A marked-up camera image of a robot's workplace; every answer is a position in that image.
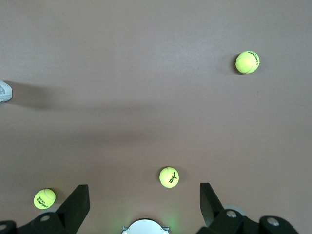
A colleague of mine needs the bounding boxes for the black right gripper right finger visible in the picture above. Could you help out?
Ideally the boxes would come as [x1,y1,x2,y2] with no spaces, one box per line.
[199,182,299,234]

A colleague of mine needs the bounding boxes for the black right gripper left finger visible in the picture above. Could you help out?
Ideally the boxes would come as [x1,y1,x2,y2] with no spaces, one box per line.
[0,184,91,234]

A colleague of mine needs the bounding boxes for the brown table mat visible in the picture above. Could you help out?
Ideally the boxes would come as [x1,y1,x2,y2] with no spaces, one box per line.
[0,0,312,234]

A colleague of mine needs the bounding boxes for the yellow Wilson tennis ball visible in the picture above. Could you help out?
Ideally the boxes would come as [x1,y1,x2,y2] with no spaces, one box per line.
[159,166,179,188]
[235,50,260,74]

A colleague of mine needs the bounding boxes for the white blue tennis ball can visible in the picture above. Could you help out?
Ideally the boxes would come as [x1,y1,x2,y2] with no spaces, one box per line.
[0,80,13,104]

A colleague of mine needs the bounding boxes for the yellow HEAD tennis ball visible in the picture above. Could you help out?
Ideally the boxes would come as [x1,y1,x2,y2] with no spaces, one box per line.
[33,188,56,210]

